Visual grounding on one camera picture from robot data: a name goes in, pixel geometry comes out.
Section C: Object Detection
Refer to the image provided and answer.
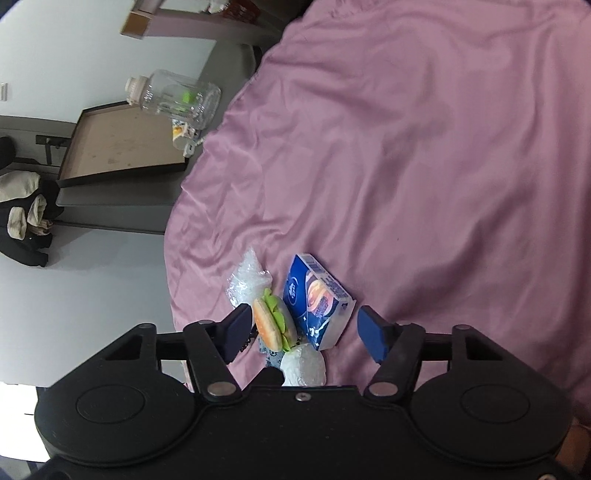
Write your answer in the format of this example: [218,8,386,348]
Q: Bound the white round plastic-wrapped bun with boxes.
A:
[280,344,328,387]

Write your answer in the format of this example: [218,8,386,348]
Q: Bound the blue tissue pack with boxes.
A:
[283,253,357,352]

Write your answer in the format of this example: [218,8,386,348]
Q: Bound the pink bed sheet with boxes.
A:
[163,0,591,425]

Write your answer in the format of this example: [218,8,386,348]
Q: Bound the clear plastic water jug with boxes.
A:
[126,69,222,131]

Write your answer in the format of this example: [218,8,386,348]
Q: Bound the clear crinkled plastic bag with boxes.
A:
[225,248,273,309]

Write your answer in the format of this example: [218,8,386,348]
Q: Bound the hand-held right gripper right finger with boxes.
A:
[358,305,509,404]

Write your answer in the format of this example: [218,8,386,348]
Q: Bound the small yellow label bottle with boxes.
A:
[172,117,191,149]

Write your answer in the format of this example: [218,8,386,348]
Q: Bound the black and cream jackets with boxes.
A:
[0,136,65,268]

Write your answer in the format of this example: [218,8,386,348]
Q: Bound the brown cardboard piece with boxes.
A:
[121,10,151,38]

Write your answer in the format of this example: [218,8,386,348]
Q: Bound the grey door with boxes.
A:
[0,41,264,237]

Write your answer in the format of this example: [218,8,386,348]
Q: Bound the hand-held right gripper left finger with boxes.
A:
[99,305,253,403]

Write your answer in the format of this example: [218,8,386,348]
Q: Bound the toy hamburger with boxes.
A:
[252,288,298,352]

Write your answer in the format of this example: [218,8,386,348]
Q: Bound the black door handle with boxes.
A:
[36,135,71,166]

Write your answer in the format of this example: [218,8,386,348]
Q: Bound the black framed brown board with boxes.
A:
[56,100,186,189]

